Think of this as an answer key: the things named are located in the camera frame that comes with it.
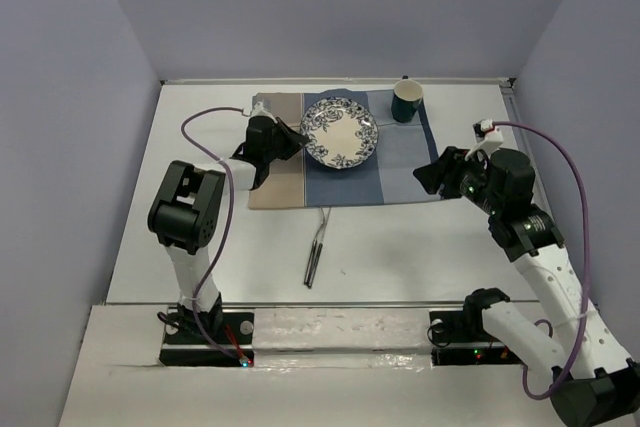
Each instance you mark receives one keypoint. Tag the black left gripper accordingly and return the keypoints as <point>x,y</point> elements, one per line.
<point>294,141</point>

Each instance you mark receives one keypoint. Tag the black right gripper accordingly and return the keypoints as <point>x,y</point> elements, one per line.
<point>445,170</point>

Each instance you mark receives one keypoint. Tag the blue floral ceramic plate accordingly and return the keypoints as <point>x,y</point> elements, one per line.
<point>342,133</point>

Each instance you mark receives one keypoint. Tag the dark green mug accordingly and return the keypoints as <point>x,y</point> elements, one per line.
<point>407,97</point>

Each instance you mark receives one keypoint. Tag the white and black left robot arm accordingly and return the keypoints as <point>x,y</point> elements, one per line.
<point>193,209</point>

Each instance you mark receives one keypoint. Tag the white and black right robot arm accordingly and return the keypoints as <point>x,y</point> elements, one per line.
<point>595,379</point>

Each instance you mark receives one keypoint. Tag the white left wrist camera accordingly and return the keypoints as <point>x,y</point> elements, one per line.
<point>258,109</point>

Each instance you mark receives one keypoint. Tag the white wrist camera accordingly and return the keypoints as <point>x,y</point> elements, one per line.
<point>489,139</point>
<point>258,109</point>

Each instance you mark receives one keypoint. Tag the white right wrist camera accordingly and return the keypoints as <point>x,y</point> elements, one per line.
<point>489,139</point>

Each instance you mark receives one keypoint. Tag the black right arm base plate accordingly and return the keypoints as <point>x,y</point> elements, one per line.
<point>454,345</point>

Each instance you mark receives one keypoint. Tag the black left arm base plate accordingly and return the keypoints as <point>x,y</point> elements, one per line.
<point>183,344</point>

